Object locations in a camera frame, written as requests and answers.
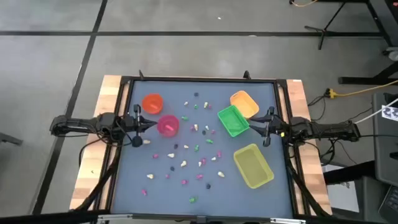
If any green rectangular basket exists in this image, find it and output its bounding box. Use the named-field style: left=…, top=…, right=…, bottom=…
left=216, top=105, right=251, bottom=138

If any white marker tag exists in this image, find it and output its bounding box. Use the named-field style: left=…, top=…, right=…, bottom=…
left=381, top=105, right=398, bottom=122

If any orange rectangular basket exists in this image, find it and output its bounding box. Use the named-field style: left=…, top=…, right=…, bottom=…
left=229, top=90, right=260, bottom=119

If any white box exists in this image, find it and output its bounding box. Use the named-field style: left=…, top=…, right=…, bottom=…
left=323, top=164, right=361, bottom=214

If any dark grey floor bracket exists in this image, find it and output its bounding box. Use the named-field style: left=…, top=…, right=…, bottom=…
left=0, top=132, right=24, bottom=146

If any yellow extension cable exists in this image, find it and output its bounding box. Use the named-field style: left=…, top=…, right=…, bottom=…
left=335, top=79, right=398, bottom=96

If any pink round bowl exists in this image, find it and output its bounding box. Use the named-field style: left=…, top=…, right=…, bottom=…
left=157, top=114, right=180, bottom=138

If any white cable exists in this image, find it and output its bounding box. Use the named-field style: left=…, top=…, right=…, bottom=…
left=354, top=98, right=398, bottom=124

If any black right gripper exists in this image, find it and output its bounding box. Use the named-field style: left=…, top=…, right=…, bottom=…
left=248, top=106, right=293, bottom=147

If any silver metal bracket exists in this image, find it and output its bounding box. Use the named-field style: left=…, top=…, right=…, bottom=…
left=269, top=217, right=307, bottom=224
left=96, top=213, right=134, bottom=224

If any grey cabinet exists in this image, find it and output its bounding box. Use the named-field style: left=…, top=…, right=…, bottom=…
left=371, top=91, right=398, bottom=187

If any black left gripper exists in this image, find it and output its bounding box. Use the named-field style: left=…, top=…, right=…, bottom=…
left=119, top=104, right=158, bottom=147

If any blue-grey table mat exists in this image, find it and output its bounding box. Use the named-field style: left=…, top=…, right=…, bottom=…
left=111, top=80, right=295, bottom=218

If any black desk leg frame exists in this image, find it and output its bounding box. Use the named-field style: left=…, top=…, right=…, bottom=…
left=338, top=60, right=398, bottom=86

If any yellow rectangular bin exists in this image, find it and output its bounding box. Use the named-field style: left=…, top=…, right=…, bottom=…
left=233, top=143, right=275, bottom=190

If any black keyboard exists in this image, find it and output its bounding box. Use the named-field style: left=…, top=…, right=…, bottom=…
left=377, top=183, right=398, bottom=224

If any thick black cable sleeve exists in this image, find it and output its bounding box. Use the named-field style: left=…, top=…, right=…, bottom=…
left=287, top=158, right=331, bottom=217
left=73, top=146, right=122, bottom=213

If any black tripod stand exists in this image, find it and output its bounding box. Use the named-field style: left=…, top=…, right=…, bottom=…
left=303, top=0, right=354, bottom=50

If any orange round bowl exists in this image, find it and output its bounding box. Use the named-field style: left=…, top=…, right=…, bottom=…
left=141, top=93, right=164, bottom=115

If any black table frame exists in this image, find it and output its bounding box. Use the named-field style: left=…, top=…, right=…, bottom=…
left=93, top=70, right=312, bottom=224

